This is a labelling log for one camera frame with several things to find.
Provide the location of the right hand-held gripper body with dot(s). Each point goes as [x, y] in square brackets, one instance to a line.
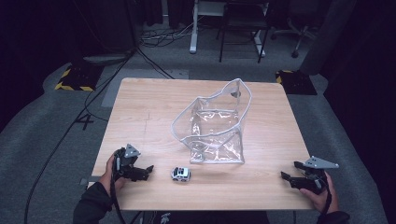
[314, 174]

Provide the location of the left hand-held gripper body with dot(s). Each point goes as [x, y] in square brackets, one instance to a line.
[127, 157]

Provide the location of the white toy car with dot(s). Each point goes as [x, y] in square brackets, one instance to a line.
[180, 174]

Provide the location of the clear plastic zipper bag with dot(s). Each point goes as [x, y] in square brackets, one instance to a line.
[214, 124]

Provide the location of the person's right hand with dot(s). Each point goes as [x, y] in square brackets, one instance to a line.
[320, 199]

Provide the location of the person's left hand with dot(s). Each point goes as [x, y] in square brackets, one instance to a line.
[109, 177]

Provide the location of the person's dark torso clothing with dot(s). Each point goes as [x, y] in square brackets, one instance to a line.
[211, 217]

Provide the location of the black yellow striped stand base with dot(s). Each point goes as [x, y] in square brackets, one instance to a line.
[79, 77]
[295, 82]

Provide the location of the grey curtain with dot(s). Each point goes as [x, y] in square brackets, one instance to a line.
[327, 37]

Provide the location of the office swivel chair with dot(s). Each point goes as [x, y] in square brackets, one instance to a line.
[295, 31]

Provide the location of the black metal chair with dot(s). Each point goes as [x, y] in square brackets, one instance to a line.
[243, 25]

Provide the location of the white desk frame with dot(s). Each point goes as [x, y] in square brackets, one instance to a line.
[195, 31]

